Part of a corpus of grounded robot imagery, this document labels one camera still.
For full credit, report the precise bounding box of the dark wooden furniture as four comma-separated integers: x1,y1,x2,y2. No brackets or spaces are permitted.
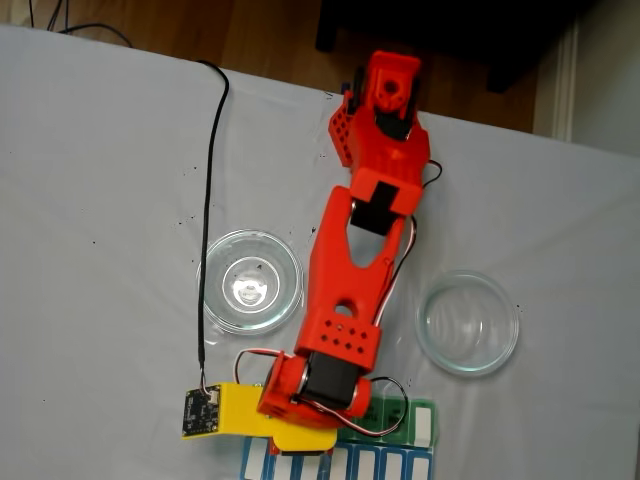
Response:
314,0,601,94

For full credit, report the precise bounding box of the clear glass bowl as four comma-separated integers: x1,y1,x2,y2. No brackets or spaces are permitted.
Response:
415,268,521,377
195,228,305,336

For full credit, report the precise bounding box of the weekly pill organizer box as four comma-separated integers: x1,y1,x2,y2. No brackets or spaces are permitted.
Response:
239,382,441,480

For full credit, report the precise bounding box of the red perforated mount plate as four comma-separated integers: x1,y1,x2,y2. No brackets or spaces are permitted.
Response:
327,102,360,168

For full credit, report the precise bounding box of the thin black floor cable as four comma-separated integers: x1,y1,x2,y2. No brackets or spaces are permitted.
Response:
58,22,134,49

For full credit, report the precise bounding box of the red white servo wire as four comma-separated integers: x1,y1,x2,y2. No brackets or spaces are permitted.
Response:
372,159,444,326
234,348,287,386

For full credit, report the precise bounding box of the black looped servo wire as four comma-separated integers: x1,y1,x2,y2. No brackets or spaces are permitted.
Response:
319,375,409,442

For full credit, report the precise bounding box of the black camera cable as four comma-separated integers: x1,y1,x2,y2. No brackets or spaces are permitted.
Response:
195,59,231,394

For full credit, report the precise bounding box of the black camera circuit board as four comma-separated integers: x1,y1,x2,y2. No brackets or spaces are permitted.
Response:
181,387,223,437

